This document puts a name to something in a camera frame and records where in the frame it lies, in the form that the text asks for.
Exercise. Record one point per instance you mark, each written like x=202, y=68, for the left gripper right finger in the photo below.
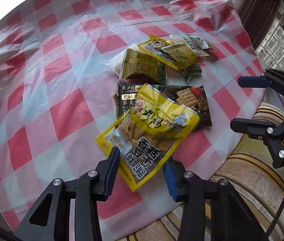
x=174, y=177

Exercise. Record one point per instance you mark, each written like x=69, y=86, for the gold green snack packet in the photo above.
x=186, y=60

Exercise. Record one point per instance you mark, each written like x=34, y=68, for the olive gold snack packet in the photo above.
x=136, y=65

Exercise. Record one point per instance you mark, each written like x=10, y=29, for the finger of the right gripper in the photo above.
x=254, y=82
x=255, y=129

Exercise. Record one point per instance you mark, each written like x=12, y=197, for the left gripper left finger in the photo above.
x=107, y=170

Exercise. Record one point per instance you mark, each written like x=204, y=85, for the white lace curtain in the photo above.
x=270, y=52

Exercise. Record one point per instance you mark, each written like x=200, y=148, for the pink curtain right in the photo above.
x=256, y=17

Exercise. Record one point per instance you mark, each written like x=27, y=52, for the yellow brown snack packet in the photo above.
x=153, y=47

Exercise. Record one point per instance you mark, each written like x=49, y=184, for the yellow tofu snack packet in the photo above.
x=147, y=135

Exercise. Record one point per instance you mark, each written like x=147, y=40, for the red checkered plastic tablecloth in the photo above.
x=56, y=92

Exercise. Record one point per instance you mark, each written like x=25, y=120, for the white nut snack packet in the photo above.
x=115, y=64

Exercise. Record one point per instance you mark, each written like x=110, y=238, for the silver green snack packet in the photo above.
x=198, y=45

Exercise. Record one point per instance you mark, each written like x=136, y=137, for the black cracker snack packet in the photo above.
x=190, y=96

